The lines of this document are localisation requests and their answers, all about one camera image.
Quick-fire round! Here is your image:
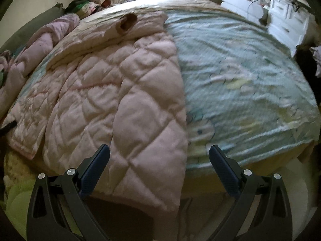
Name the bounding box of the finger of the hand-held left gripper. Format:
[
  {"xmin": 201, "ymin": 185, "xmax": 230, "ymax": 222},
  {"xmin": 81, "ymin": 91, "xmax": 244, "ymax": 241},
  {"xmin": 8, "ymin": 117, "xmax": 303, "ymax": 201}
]
[{"xmin": 0, "ymin": 122, "xmax": 17, "ymax": 137}]

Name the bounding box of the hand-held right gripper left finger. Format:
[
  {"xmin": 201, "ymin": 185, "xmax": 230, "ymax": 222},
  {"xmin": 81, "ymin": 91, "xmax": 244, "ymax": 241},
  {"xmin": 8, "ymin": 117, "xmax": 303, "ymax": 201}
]
[{"xmin": 26, "ymin": 144, "xmax": 112, "ymax": 241}]

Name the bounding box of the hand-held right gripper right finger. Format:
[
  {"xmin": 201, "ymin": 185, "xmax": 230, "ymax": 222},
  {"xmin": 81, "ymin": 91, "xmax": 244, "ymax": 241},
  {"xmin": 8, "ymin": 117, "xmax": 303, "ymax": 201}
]
[{"xmin": 209, "ymin": 144, "xmax": 294, "ymax": 241}]

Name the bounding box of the pink quilted coat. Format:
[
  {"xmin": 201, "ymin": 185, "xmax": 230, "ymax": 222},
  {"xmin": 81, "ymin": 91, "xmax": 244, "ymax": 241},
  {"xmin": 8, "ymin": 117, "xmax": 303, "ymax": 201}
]
[{"xmin": 2, "ymin": 11, "xmax": 190, "ymax": 214}]

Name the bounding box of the pile of clothes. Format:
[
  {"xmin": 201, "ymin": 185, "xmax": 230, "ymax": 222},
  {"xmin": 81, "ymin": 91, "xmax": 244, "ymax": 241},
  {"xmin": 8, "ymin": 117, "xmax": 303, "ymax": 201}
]
[{"xmin": 64, "ymin": 0, "xmax": 121, "ymax": 19}]

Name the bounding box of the fluffy floor rug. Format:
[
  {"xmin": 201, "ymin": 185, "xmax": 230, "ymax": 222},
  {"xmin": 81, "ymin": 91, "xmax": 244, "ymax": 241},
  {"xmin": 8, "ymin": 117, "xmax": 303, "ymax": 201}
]
[{"xmin": 4, "ymin": 153, "xmax": 34, "ymax": 221}]

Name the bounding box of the white stool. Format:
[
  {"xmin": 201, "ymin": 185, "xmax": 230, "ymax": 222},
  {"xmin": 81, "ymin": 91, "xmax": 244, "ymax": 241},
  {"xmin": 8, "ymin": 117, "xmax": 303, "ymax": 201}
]
[{"xmin": 283, "ymin": 156, "xmax": 319, "ymax": 241}]

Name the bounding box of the bed with printed sheet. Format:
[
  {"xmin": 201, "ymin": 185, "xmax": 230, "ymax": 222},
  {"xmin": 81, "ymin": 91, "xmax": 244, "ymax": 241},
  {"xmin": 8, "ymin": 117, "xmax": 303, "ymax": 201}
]
[{"xmin": 0, "ymin": 0, "xmax": 318, "ymax": 196}]

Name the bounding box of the pink duvet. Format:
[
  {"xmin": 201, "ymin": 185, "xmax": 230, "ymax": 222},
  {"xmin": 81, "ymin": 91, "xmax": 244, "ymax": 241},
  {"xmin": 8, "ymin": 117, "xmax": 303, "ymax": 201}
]
[{"xmin": 0, "ymin": 14, "xmax": 81, "ymax": 98}]

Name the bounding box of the grey headboard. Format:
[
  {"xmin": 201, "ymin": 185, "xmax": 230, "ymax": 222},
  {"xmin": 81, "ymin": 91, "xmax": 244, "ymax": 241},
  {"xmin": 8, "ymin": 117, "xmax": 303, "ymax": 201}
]
[{"xmin": 0, "ymin": 2, "xmax": 67, "ymax": 53}]

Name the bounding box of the dark chair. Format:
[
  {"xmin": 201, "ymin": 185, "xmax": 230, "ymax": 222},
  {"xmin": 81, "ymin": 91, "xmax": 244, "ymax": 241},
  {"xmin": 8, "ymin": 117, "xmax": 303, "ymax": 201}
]
[{"xmin": 296, "ymin": 44, "xmax": 321, "ymax": 86}]

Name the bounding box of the pale cloth on chair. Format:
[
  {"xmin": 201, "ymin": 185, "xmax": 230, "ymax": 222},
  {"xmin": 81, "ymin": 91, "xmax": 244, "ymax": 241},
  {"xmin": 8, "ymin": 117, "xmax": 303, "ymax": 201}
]
[{"xmin": 310, "ymin": 46, "xmax": 321, "ymax": 78}]

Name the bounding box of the white vanity table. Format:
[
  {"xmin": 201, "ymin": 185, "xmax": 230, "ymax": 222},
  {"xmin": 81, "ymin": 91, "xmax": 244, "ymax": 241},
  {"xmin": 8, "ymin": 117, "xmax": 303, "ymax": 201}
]
[{"xmin": 211, "ymin": 0, "xmax": 267, "ymax": 23}]

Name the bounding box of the white dresser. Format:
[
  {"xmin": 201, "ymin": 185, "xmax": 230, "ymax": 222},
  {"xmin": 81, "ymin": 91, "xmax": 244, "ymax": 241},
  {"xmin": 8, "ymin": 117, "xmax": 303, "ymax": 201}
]
[{"xmin": 267, "ymin": 0, "xmax": 311, "ymax": 56}]

